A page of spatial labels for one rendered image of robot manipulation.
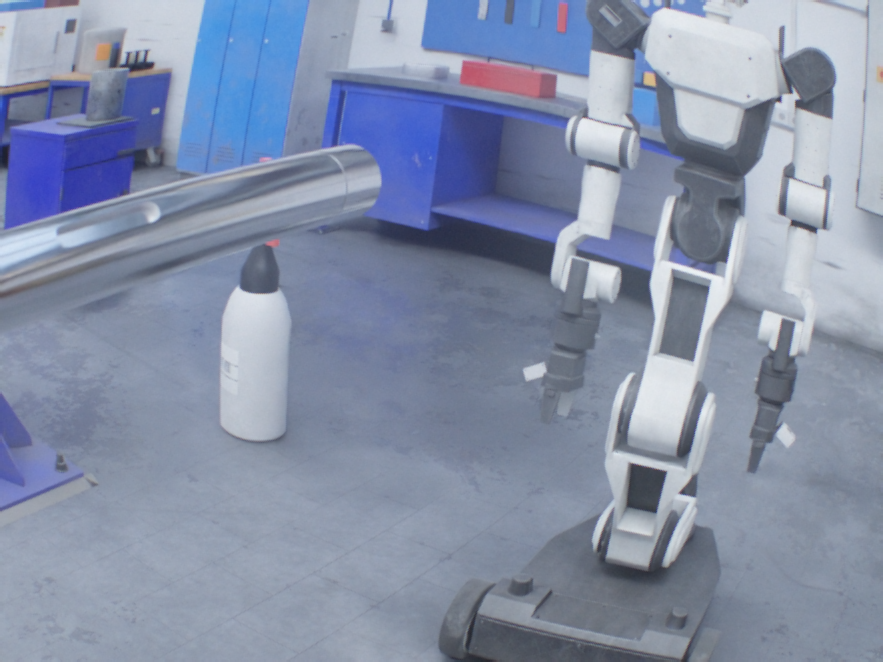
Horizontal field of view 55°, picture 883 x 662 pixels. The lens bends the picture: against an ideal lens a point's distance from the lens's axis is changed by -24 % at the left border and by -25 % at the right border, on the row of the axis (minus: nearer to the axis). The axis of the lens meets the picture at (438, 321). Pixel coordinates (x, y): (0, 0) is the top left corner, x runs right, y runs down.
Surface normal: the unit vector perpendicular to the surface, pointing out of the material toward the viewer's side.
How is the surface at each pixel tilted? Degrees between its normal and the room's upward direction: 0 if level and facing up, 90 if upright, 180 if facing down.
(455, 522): 0
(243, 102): 90
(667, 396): 66
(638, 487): 120
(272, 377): 90
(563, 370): 79
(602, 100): 90
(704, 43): 90
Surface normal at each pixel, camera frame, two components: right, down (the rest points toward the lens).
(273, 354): 0.62, 0.31
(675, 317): -0.40, 0.07
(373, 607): 0.11, -0.94
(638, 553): -0.44, 0.48
